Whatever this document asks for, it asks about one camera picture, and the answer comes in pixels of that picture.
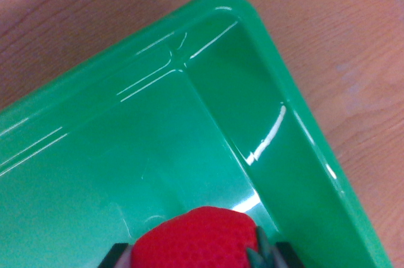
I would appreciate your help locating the red toy strawberry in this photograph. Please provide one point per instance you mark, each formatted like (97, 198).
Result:
(195, 239)

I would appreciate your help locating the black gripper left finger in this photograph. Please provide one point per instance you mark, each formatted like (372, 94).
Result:
(116, 257)

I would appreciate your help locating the green plastic bin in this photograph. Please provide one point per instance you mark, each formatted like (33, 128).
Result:
(126, 138)

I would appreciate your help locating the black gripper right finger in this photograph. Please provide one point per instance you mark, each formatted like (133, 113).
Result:
(288, 257)

